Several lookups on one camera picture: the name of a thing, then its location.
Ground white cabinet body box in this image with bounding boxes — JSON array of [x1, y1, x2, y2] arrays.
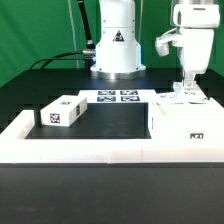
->
[[148, 99, 224, 148]]

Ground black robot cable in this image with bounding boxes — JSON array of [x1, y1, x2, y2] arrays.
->
[[29, 0, 98, 70]]

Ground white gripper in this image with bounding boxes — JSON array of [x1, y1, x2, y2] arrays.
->
[[173, 3, 220, 89]]

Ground white cabinet top block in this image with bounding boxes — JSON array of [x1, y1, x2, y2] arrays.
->
[[40, 95, 87, 127]]

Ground white base tag plate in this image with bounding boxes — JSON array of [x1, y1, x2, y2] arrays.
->
[[79, 89, 156, 103]]

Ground white U-shaped obstacle wall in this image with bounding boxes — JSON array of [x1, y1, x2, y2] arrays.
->
[[0, 110, 224, 164]]

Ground white cabinet door panel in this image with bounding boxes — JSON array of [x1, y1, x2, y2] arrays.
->
[[156, 81, 208, 105]]

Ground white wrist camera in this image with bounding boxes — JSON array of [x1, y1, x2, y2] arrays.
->
[[155, 28, 183, 57]]

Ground thin white cable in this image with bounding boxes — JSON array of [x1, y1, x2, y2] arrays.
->
[[67, 0, 80, 70]]

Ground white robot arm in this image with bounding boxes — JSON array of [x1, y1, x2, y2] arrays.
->
[[91, 0, 220, 89]]

